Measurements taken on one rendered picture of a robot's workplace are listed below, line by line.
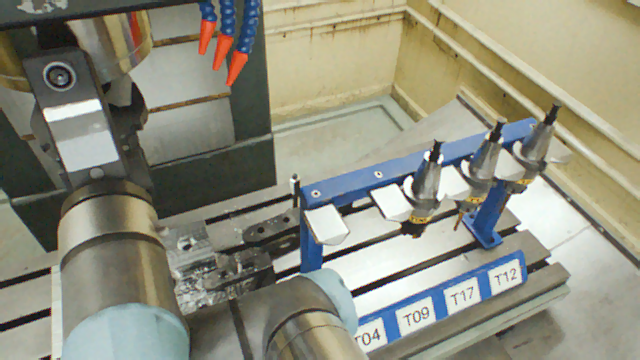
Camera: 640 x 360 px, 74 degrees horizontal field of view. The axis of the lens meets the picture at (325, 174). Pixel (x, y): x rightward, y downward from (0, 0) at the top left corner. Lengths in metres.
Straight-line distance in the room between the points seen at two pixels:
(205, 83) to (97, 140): 0.70
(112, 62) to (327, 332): 0.31
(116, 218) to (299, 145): 1.35
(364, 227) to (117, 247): 0.74
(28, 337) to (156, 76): 0.58
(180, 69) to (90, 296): 0.77
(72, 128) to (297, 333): 0.24
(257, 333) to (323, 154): 1.29
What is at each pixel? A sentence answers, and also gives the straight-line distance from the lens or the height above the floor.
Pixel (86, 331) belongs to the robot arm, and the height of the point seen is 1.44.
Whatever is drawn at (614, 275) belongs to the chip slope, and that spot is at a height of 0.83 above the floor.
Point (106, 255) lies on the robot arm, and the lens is 0.34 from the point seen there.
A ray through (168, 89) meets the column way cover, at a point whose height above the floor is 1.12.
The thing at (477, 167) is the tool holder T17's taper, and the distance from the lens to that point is 0.71.
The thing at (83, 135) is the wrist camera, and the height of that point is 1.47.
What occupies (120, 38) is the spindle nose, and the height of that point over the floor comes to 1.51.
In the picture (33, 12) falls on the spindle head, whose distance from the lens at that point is 0.28.
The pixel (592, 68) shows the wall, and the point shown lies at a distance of 1.19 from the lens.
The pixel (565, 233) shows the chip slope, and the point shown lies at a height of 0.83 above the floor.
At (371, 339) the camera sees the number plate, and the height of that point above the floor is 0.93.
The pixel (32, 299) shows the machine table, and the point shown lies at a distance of 1.06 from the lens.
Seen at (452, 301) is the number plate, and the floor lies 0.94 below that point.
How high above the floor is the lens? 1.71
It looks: 46 degrees down
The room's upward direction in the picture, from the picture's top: 3 degrees clockwise
